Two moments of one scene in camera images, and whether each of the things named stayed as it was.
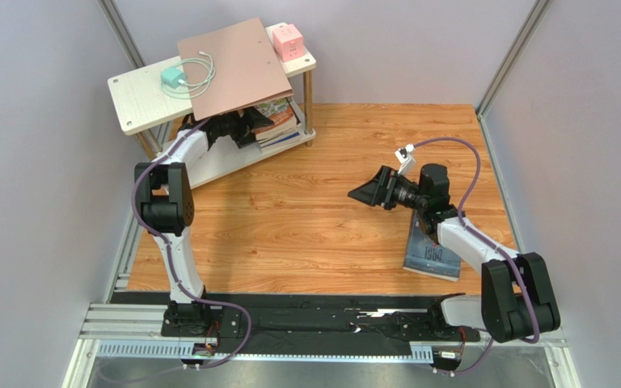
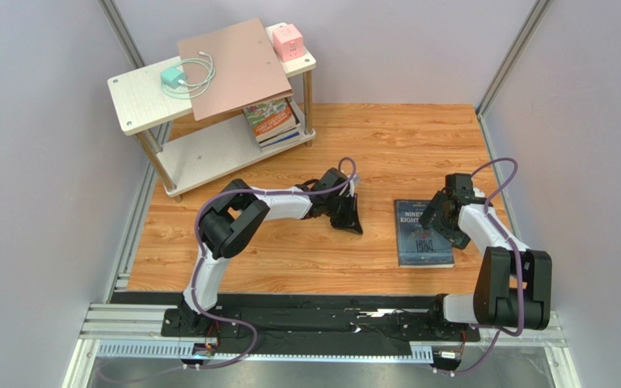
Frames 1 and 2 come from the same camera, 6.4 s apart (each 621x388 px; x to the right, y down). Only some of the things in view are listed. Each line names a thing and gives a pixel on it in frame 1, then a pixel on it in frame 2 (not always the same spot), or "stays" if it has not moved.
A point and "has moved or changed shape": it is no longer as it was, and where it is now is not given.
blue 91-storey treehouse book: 283,141 stays
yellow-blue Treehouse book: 277,136 stays
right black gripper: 386,187 to 438,209
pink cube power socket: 289,41 stays
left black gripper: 250,120 to 351,221
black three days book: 289,127 stays
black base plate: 273,324 stays
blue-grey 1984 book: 424,255 has moved or changed shape
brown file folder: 232,69 stays
